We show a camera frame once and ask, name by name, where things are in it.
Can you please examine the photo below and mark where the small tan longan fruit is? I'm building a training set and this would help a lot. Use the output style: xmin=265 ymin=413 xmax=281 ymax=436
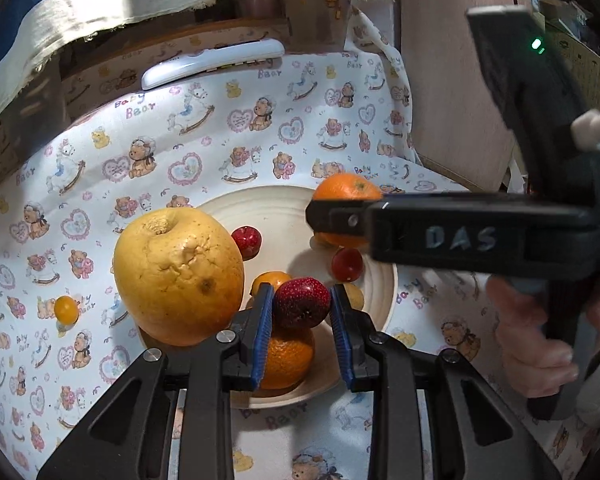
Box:
xmin=343 ymin=283 xmax=365 ymax=311

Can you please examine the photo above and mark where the orange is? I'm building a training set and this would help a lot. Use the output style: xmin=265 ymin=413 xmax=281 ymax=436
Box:
xmin=260 ymin=327 xmax=315 ymax=390
xmin=312 ymin=174 xmax=382 ymax=248

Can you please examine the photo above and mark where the person's right hand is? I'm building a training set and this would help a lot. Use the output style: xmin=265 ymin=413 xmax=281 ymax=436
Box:
xmin=486 ymin=276 xmax=600 ymax=399

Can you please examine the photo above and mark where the dark red strawberry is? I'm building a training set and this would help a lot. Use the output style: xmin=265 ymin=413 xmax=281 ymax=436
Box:
xmin=272 ymin=276 xmax=330 ymax=330

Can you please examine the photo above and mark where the red cherry tomato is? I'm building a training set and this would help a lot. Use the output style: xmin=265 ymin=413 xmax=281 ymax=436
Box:
xmin=232 ymin=226 xmax=262 ymax=261
xmin=330 ymin=248 xmax=364 ymax=283

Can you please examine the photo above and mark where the large yellow pomelo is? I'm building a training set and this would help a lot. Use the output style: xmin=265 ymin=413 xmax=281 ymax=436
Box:
xmin=112 ymin=207 xmax=245 ymax=347

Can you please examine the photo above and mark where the baby bear patterned tablecloth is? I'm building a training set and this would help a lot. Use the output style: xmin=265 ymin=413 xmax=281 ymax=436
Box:
xmin=0 ymin=14 xmax=600 ymax=479

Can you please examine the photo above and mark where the cream round plate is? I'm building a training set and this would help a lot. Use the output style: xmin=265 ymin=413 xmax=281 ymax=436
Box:
xmin=139 ymin=185 xmax=399 ymax=410

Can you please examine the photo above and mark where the small yellow tomato back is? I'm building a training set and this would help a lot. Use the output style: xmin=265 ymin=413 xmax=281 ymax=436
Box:
xmin=250 ymin=271 xmax=292 ymax=297

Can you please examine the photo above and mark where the small yellow fruit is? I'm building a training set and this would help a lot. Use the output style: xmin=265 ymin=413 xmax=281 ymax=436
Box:
xmin=54 ymin=296 xmax=80 ymax=325

